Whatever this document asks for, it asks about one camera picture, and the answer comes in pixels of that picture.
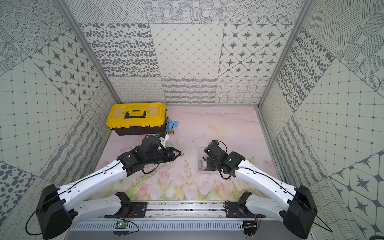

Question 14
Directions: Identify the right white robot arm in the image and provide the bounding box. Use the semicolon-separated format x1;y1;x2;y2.
204;140;318;239

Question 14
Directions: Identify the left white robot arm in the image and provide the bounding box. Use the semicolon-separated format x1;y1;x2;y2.
35;135;182;240

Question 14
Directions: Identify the clear plastic storage box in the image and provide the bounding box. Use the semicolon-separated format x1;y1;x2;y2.
198;147;212;174

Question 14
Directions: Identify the blue yellow hand tool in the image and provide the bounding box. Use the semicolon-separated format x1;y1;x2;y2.
166;117;178;135

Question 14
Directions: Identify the yellow black toolbox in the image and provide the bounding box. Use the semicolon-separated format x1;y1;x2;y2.
106;103;167;136

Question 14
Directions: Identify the aluminium mounting rail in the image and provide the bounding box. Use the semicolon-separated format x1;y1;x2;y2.
65;200;289;221

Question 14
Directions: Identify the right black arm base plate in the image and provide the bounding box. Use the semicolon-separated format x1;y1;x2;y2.
223;201;266;218

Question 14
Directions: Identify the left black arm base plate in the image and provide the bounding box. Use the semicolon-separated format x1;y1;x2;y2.
112;202;148;219

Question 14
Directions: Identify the white slotted cable duct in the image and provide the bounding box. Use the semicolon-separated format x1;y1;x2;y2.
70;220;244;231

